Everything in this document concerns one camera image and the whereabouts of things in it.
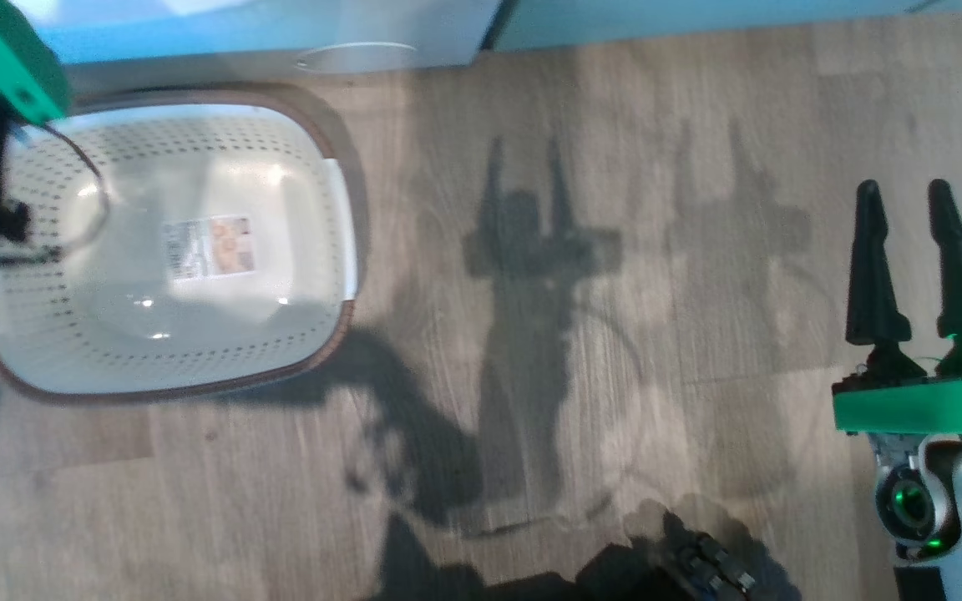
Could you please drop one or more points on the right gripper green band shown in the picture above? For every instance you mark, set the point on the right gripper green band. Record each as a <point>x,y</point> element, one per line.
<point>924,405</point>

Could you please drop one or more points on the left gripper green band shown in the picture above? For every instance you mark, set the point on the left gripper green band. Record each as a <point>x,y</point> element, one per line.
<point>5,50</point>

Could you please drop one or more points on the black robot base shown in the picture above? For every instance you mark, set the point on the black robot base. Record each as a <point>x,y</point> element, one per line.
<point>656,580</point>

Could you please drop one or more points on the white washing machine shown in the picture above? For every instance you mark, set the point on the white washing machine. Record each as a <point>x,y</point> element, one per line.
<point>239,42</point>

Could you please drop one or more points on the basket product label sticker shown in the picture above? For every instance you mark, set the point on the basket product label sticker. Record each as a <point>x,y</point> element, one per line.
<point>207,248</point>

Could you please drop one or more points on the white perforated laundry basket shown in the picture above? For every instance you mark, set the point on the white perforated laundry basket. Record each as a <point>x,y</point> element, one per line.
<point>197,334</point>

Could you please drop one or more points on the wide teal cabinet panel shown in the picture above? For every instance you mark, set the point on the wide teal cabinet panel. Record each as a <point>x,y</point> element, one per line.
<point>698,12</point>

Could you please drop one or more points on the white oval filter hatch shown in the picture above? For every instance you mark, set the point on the white oval filter hatch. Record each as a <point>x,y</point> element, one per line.
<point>356,57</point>

